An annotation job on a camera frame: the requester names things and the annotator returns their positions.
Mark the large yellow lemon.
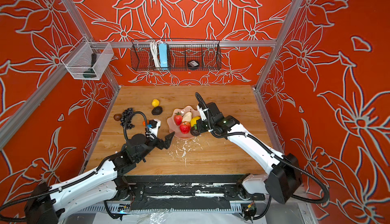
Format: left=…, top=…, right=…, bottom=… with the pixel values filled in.
left=191, top=116, right=201, bottom=127

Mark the beige garlic-like fruit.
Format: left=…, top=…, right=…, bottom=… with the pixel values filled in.
left=182, top=111, right=193, bottom=122

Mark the red wrinkled strawberry fruit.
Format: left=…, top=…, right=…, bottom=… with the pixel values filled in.
left=179, top=122, right=191, bottom=134

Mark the red apple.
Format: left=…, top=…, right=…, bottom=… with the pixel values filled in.
left=173, top=112, right=183, bottom=126

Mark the pink scalloped fruit bowl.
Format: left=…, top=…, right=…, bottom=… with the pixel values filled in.
left=167, top=106, right=200, bottom=139

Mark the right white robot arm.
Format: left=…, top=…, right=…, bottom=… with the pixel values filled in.
left=197, top=102, right=302, bottom=204

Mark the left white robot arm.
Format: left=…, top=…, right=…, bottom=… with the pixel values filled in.
left=24, top=133, right=174, bottom=224

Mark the brown kiwi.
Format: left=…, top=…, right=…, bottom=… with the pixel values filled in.
left=113, top=113, right=122, bottom=121

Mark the black grape bunch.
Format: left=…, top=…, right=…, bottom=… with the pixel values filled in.
left=120, top=108, right=135, bottom=130

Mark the dark avocado upper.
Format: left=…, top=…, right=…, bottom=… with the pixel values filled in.
left=151, top=106, right=163, bottom=115

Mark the small yellow lemon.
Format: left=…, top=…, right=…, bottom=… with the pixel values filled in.
left=151, top=99, right=160, bottom=107

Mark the black round puck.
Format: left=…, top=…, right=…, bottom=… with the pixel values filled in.
left=187, top=60, right=200, bottom=71

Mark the dark green brush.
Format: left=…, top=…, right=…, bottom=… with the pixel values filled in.
left=83, top=53, right=97, bottom=78

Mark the light blue box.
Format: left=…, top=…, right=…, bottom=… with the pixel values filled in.
left=158, top=43, right=168, bottom=70

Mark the clear plastic bin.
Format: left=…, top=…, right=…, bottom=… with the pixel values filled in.
left=61, top=37, right=114, bottom=80

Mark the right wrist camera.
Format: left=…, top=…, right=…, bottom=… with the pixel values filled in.
left=197, top=103, right=209, bottom=121

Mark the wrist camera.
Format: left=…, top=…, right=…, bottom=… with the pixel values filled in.
left=197, top=103, right=209, bottom=121
left=146, top=119, right=161, bottom=141

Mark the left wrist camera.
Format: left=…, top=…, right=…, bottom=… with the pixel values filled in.
left=146, top=119, right=161, bottom=141

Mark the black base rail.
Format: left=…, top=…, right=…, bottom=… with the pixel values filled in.
left=107, top=174, right=266, bottom=214

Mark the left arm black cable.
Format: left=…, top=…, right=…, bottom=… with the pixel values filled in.
left=0, top=111, right=150, bottom=222

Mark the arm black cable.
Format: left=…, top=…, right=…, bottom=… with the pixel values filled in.
left=194, top=92, right=330, bottom=220
left=0, top=111, right=150, bottom=222

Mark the black wire basket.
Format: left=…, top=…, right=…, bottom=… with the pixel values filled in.
left=130, top=39, right=222, bottom=72

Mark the white coiled cable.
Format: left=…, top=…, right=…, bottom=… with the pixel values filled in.
left=149, top=40, right=161, bottom=69

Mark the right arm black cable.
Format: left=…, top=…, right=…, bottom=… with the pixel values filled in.
left=194, top=92, right=330, bottom=220

